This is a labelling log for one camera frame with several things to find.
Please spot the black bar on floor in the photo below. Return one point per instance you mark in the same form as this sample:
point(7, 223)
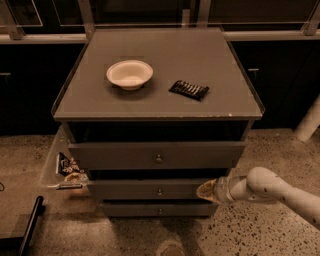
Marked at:
point(19, 245)

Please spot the white paper bowl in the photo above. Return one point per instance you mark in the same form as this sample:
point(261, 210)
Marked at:
point(129, 74)

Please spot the grey drawer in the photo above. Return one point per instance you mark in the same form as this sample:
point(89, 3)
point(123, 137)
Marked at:
point(156, 155)
point(147, 189)
point(158, 210)

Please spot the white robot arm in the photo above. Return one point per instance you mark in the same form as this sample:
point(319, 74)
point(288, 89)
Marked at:
point(262, 185)

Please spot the white post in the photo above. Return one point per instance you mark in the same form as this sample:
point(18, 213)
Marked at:
point(310, 122)

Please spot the black snack packet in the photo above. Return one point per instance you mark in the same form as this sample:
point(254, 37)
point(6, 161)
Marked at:
point(189, 90)

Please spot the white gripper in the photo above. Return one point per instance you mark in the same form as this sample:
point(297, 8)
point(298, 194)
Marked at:
point(222, 190)

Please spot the clear plastic storage bin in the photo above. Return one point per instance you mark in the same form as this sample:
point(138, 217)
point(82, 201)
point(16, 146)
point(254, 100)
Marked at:
point(49, 178)

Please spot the metal window frame rail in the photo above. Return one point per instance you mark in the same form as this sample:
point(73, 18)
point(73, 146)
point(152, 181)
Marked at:
point(76, 21)

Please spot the grey drawer cabinet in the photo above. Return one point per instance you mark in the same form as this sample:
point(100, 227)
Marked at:
point(91, 109)

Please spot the grey top drawer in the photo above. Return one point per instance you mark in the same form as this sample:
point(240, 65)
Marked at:
point(156, 155)

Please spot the snack bags in bin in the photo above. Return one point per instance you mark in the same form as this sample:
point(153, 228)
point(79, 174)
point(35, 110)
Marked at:
point(68, 168)

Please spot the grey bottom drawer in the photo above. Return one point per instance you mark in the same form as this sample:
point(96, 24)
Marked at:
point(158, 210)

